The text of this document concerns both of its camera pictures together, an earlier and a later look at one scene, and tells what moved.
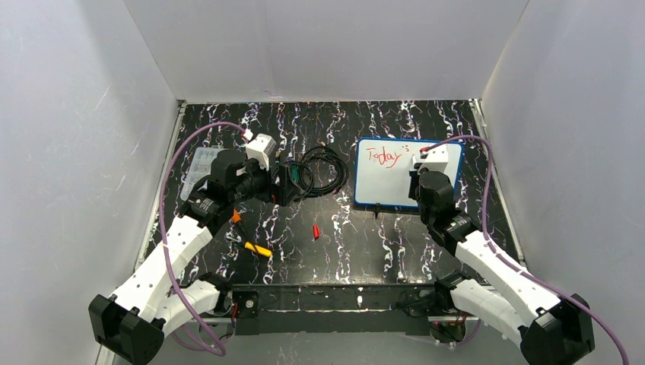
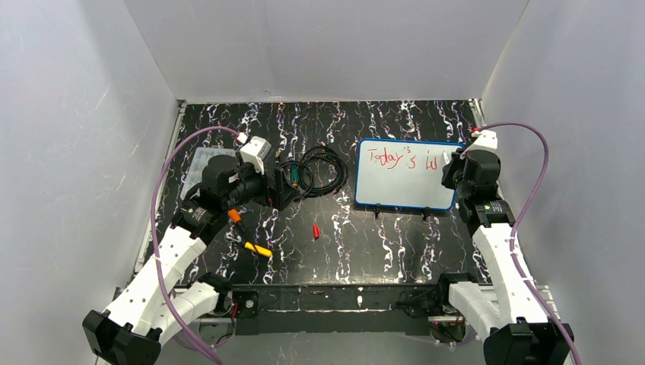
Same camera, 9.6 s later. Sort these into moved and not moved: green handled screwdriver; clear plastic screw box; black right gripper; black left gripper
Moved: black right gripper
Not moved: black left gripper; clear plastic screw box; green handled screwdriver
